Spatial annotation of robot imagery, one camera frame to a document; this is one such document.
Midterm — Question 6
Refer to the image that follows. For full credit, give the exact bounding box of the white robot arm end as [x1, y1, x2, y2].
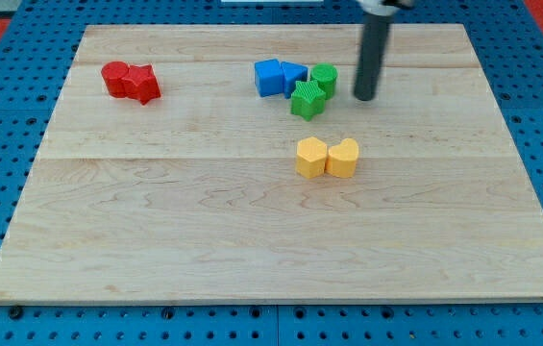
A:
[357, 0, 416, 16]

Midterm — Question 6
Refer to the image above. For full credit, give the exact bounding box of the green star block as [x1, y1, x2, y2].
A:
[290, 81, 326, 121]

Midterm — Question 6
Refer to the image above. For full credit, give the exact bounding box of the wooden board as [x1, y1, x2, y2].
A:
[0, 24, 543, 306]

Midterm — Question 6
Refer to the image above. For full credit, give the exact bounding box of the yellow hexagon block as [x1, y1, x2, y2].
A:
[295, 136, 328, 179]

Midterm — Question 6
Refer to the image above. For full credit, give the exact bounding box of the green cylinder block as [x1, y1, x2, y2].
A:
[310, 63, 338, 100]

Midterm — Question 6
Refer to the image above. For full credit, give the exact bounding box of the yellow heart block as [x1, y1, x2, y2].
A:
[325, 138, 359, 178]

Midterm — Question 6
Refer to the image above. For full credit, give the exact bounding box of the red cylinder block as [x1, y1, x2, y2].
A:
[101, 61, 129, 98]

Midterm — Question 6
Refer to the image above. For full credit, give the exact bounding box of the blue triangle block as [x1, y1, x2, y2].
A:
[281, 62, 309, 99]

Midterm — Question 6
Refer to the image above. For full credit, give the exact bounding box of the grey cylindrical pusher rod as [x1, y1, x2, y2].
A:
[353, 13, 392, 101]

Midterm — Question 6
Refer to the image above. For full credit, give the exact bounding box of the blue cube block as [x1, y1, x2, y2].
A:
[254, 59, 284, 97]

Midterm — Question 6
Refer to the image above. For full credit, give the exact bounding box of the red star block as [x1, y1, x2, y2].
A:
[122, 64, 161, 105]

